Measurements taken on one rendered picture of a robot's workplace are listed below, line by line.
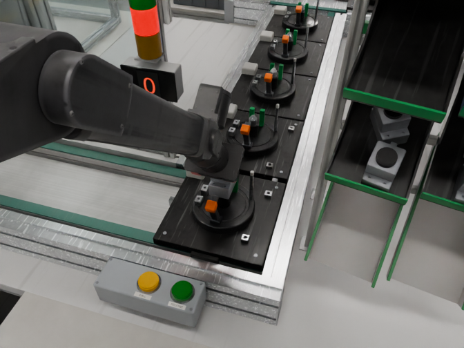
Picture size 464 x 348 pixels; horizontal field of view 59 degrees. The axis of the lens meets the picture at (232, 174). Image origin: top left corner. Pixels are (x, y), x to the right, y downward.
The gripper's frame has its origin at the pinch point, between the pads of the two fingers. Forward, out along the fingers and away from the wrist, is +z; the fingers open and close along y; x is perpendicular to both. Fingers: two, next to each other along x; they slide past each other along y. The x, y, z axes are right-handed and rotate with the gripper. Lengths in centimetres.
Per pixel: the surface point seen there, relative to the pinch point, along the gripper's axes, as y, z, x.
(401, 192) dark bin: -32.3, -12.1, -0.1
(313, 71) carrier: -9, 49, -44
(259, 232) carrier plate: -9.2, 7.5, 11.1
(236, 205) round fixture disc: -2.7, 8.3, 6.5
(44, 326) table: 28.7, -1.2, 40.0
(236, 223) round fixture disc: -4.2, 5.4, 10.4
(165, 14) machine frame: 63, 78, -73
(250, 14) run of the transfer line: 27, 84, -82
